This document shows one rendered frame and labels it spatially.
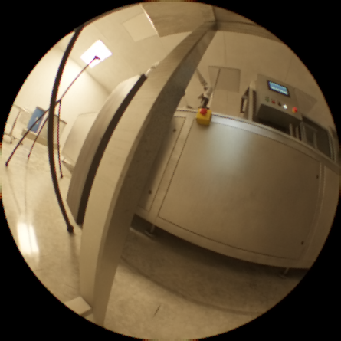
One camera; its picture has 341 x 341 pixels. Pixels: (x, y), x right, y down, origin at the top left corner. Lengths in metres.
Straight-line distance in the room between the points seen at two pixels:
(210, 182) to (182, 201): 0.16
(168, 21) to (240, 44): 2.14
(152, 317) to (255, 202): 0.58
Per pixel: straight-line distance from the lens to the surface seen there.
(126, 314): 0.37
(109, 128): 0.54
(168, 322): 0.39
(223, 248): 0.62
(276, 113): 0.95
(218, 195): 0.57
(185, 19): 0.38
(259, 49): 2.51
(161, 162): 0.66
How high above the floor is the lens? 0.33
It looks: 6 degrees up
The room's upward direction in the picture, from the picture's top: 21 degrees clockwise
